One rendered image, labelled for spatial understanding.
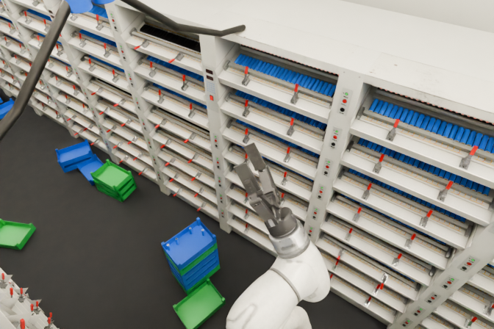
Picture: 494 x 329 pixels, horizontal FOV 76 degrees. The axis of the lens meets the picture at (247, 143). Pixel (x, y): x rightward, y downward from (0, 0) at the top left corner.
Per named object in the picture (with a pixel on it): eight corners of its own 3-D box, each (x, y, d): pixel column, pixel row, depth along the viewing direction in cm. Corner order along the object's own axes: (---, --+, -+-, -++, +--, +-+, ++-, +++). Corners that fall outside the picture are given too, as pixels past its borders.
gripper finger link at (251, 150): (265, 166, 81) (265, 165, 82) (253, 142, 80) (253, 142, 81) (255, 170, 82) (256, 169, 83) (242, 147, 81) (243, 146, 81)
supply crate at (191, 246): (179, 271, 202) (177, 265, 196) (162, 249, 212) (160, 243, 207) (216, 241, 216) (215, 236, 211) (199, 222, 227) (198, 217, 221)
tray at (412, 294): (413, 301, 179) (417, 300, 171) (314, 245, 204) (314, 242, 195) (425, 268, 185) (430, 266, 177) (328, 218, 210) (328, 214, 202)
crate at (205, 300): (190, 334, 211) (188, 330, 206) (174, 310, 222) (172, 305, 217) (226, 303, 225) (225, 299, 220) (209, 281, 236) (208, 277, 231)
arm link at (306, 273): (321, 236, 78) (285, 273, 72) (345, 285, 81) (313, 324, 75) (292, 229, 87) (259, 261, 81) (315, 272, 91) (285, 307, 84)
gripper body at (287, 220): (297, 214, 82) (281, 183, 80) (298, 232, 74) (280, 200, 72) (271, 223, 84) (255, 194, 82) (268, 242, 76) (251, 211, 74)
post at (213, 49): (228, 233, 265) (213, 28, 143) (220, 228, 269) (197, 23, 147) (242, 217, 277) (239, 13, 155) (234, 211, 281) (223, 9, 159)
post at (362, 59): (303, 280, 237) (365, 74, 115) (292, 273, 241) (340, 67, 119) (315, 259, 249) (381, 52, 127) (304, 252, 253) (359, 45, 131)
